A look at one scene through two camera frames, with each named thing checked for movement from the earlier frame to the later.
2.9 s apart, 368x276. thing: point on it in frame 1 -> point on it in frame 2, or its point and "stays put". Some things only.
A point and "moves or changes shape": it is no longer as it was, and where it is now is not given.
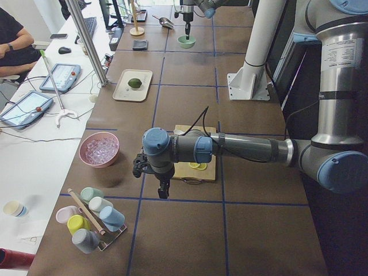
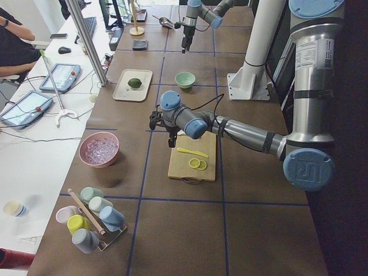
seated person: [17, 53] stays put
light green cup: [88, 193] stays put
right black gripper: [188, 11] -> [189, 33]
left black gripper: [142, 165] -> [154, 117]
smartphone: [58, 36] stays put
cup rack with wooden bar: [106, 237] stays put
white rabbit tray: [133, 85] stays put
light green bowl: [186, 43] moves or changes shape
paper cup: [14, 208] stays put
